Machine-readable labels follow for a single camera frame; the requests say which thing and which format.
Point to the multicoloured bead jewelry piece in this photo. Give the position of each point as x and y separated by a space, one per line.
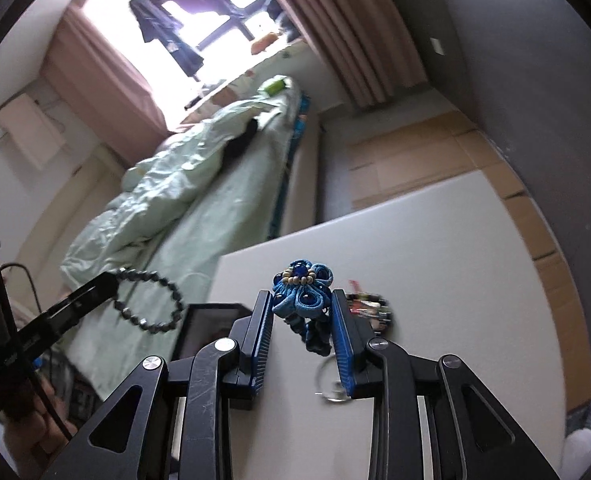
370 307

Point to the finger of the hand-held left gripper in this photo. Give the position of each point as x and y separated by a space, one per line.
70 305

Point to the light green duvet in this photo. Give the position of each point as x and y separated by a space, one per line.
150 195

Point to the white wall switch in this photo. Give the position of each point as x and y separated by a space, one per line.
437 46

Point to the blue patterned mattress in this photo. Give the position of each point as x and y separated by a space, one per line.
293 160

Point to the pink curtain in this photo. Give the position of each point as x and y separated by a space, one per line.
110 80
355 25

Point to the white cloth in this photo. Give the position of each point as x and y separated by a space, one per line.
585 452

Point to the person's left hand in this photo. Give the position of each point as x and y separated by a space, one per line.
30 442

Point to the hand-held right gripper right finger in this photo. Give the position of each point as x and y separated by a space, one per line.
343 347

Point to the bed with green sheet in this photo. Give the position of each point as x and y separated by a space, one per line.
205 230

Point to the window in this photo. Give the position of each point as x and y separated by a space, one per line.
120 35

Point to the black cloth item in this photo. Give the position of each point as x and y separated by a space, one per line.
240 140

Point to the flattened cardboard sheets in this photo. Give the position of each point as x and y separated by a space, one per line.
425 160

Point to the white wall fixture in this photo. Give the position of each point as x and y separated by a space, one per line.
25 130

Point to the black jewelry box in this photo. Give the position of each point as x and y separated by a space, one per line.
205 327

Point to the green object on bed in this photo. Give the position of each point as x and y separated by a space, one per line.
275 85

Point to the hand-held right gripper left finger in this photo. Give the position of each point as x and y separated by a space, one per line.
261 345

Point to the orange object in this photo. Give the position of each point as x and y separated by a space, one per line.
264 42

